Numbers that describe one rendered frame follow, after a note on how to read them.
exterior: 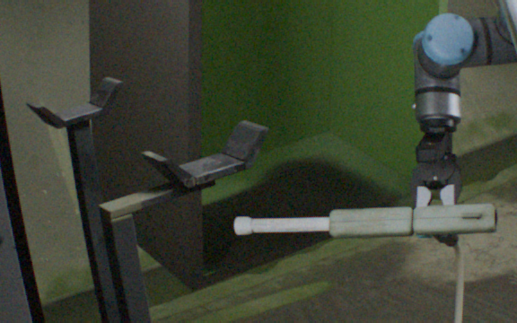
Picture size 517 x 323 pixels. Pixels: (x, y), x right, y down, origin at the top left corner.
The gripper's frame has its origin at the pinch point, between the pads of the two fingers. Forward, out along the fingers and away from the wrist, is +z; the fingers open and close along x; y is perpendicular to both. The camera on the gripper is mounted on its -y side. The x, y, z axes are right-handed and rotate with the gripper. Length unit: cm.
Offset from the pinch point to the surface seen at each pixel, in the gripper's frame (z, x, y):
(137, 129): -16, 50, -19
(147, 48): -27, 43, -31
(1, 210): 13, 31, -94
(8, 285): 22, 32, -90
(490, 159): -47, 12, 150
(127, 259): 25, -8, -138
